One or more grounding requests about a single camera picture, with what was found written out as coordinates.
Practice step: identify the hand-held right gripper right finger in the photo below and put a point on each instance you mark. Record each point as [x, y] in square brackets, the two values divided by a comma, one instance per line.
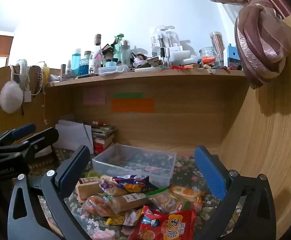
[210, 173]

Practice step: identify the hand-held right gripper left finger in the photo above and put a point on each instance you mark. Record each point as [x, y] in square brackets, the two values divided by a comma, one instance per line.
[73, 166]

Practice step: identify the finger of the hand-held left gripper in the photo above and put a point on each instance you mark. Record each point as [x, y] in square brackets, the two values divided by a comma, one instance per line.
[23, 130]
[43, 138]

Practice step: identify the clear orange cracker packet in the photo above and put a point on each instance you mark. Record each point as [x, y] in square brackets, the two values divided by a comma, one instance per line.
[98, 205]

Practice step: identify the clear plastic container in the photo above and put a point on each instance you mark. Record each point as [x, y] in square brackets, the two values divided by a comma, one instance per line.
[135, 161]

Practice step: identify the brown cake packet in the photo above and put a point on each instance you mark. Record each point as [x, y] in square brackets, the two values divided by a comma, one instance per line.
[88, 187]

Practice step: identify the white folded papers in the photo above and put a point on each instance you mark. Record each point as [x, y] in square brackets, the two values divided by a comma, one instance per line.
[70, 135]

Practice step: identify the orange white snack packet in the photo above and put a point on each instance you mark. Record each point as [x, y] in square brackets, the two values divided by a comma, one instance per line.
[185, 193]

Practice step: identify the white plug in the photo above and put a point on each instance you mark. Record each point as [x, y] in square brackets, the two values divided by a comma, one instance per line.
[27, 96]

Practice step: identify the white fluffy pompom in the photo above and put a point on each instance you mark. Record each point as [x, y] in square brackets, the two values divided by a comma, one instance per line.
[10, 97]

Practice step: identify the floral tablecloth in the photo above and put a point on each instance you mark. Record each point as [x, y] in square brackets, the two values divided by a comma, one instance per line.
[206, 213]

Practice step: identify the stack of books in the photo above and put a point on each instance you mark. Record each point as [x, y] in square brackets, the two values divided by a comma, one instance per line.
[103, 140]

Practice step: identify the red white marker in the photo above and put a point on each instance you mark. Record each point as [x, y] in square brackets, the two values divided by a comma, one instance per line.
[99, 123]

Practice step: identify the wooden desk shelf unit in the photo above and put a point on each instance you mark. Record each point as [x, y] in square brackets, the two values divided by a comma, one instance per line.
[185, 126]

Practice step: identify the black studded headband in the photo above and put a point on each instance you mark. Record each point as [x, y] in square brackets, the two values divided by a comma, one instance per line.
[38, 78]

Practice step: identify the green edged cracker packet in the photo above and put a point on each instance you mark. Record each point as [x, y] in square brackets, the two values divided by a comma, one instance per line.
[161, 200]

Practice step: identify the white fluffy headband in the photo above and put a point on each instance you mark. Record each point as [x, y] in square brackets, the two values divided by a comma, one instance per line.
[23, 70]

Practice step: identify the blue orange snack packet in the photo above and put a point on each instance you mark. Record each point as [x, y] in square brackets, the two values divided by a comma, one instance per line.
[133, 181]

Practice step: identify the pink sticky note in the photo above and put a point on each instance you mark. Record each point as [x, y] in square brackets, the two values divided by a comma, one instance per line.
[94, 97]

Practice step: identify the long brown bread packet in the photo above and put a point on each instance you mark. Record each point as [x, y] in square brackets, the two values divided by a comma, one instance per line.
[131, 201]

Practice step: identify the red snack packet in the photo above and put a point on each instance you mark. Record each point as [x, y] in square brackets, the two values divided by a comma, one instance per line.
[165, 226]

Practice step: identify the blue liquid bottle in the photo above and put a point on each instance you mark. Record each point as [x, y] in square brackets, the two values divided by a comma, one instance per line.
[76, 63]

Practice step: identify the blue glass jar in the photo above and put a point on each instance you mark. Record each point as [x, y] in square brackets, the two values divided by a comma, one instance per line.
[85, 66]

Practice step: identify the orange sticky note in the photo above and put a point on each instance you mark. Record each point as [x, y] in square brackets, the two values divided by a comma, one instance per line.
[133, 105]

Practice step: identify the green sticky note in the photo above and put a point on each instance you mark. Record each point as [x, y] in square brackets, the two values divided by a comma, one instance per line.
[128, 95]

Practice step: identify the flat white case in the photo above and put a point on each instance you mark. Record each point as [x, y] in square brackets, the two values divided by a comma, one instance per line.
[114, 70]

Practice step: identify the cork capped bottle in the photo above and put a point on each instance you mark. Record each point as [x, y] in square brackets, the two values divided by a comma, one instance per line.
[98, 42]

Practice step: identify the pale green bottle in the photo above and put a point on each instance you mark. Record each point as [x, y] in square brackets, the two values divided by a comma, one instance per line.
[125, 52]

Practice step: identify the short glass jar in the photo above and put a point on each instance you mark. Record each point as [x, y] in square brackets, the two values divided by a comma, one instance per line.
[207, 55]

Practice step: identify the blue box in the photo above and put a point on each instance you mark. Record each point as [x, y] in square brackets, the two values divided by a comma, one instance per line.
[232, 55]

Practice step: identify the tall clear jar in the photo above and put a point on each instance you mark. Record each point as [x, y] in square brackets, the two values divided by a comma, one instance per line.
[216, 45]

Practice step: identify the pink curtain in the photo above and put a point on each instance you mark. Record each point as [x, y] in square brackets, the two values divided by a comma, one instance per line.
[260, 50]

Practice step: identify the white product packaging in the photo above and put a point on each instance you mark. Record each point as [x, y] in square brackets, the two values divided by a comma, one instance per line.
[165, 40]

